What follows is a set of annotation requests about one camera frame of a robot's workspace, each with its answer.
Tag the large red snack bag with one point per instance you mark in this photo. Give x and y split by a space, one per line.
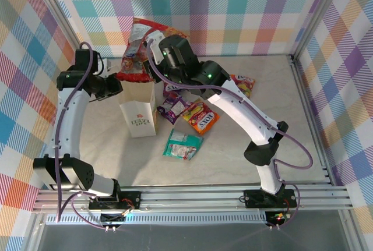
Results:
137 58

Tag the purple Fox's candy bag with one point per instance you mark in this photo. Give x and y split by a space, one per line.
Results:
172 87

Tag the purple snack packet white label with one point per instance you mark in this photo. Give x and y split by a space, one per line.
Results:
175 108

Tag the white floral paper bag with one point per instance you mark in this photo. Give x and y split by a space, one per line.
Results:
140 117

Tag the orange Fox's candy bag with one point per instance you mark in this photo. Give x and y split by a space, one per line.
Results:
246 85
201 120

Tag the teal snack packet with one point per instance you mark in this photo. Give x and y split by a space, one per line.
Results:
180 146

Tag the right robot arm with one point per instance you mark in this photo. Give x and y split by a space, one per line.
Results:
244 111

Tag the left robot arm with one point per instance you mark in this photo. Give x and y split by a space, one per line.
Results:
68 123

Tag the black controller box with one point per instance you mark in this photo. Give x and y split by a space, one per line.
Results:
112 218
277 219

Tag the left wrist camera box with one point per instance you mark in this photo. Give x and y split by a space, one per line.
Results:
107 67

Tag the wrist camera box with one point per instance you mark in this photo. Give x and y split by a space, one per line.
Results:
107 67
156 35

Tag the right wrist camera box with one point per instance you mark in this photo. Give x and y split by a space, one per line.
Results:
156 35

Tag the aluminium frame post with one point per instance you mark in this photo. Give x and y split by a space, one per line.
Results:
319 15
59 12

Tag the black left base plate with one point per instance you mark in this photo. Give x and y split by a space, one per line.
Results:
134 197

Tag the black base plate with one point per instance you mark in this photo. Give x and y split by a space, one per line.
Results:
253 198
134 197

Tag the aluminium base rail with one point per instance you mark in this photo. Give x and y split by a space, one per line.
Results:
189 198

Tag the aluminium table side rail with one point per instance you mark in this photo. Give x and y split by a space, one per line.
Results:
309 108

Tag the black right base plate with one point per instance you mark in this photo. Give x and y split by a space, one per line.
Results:
253 198

